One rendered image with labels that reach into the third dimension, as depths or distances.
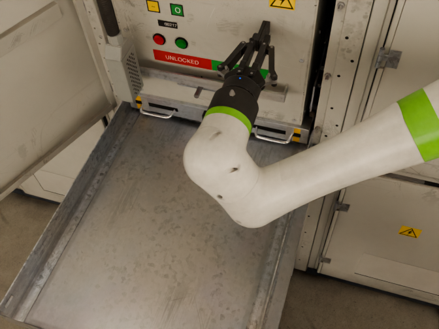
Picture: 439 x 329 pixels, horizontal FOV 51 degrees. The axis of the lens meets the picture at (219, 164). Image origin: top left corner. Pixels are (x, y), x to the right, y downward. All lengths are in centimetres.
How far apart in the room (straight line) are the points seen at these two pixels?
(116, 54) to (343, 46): 53
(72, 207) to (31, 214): 114
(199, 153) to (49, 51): 63
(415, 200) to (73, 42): 104
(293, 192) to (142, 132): 67
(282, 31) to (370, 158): 41
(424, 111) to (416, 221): 79
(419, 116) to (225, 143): 31
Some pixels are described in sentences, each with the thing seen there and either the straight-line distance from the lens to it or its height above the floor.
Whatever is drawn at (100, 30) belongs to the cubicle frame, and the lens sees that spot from 129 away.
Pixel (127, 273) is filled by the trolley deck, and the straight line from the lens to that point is 116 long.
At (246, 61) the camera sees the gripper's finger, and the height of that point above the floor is 124.
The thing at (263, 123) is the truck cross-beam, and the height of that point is 91.
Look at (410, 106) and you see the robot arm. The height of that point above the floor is 133.
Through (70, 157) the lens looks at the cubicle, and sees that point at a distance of 187.
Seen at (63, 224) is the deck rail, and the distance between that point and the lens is 126.
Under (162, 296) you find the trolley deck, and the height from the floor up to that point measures 85.
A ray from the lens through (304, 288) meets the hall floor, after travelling 203.
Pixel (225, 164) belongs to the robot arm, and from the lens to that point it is 77.
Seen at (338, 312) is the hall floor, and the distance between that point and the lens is 202.
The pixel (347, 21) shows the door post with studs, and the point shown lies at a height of 127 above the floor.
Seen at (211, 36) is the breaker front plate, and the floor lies 118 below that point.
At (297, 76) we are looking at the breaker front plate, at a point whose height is 110.
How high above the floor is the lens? 188
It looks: 54 degrees down
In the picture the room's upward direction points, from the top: 5 degrees counter-clockwise
